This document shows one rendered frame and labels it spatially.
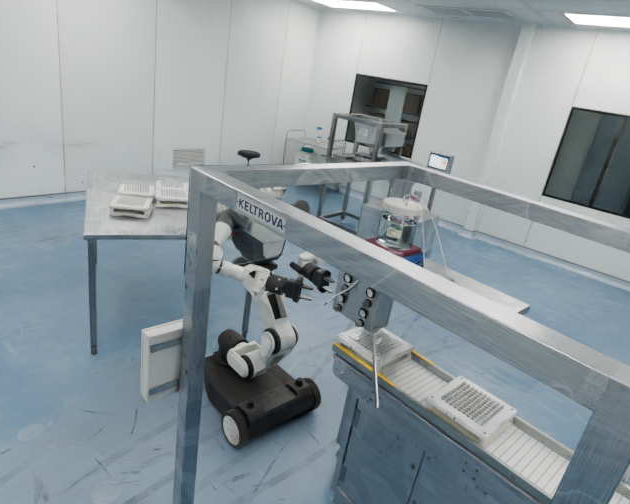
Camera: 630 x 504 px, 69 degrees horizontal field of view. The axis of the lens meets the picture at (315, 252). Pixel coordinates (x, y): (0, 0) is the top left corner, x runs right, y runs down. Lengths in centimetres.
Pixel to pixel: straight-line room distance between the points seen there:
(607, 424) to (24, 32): 588
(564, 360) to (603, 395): 6
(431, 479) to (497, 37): 613
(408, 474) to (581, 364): 145
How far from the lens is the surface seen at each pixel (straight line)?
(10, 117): 605
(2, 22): 597
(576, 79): 692
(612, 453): 78
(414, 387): 198
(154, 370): 164
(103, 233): 303
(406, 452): 206
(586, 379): 74
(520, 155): 702
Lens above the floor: 195
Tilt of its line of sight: 21 degrees down
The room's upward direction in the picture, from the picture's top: 9 degrees clockwise
